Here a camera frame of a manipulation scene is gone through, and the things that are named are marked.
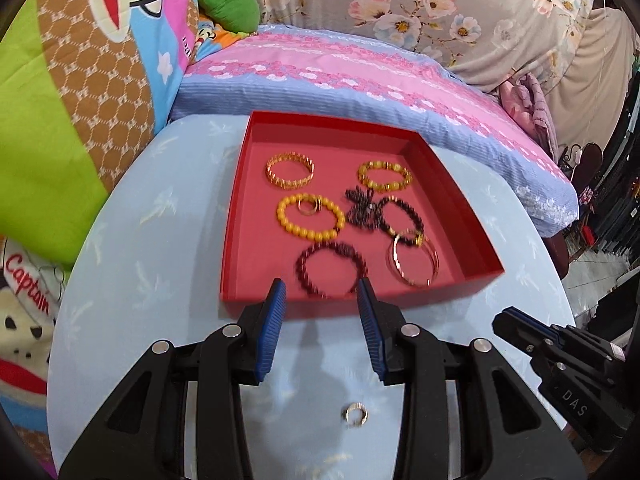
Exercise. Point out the pink and blue striped bedding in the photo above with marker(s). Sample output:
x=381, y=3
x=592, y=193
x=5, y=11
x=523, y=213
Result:
x=350, y=75

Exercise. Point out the red cardboard box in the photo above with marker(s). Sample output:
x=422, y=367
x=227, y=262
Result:
x=327, y=180

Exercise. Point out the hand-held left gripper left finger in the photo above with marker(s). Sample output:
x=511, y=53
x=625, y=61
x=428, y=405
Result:
x=270, y=330

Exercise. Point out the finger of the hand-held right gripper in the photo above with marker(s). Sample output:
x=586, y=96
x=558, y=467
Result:
x=575, y=340
x=515, y=332

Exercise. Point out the thin metal bangle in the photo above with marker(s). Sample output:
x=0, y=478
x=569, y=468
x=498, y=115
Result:
x=391, y=260

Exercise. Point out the pink quilted cloth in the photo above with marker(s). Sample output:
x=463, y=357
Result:
x=530, y=110

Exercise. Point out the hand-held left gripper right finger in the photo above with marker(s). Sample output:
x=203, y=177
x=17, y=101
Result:
x=372, y=332

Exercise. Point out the green pillow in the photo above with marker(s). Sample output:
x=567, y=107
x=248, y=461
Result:
x=227, y=0

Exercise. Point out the grey floral bed sheet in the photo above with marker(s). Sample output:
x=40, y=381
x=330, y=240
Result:
x=400, y=5

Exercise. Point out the colourful cartoon monkey blanket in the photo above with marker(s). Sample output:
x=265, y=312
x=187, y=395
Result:
x=75, y=110

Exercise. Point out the beige plain cloth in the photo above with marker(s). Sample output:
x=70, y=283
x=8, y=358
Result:
x=600, y=75

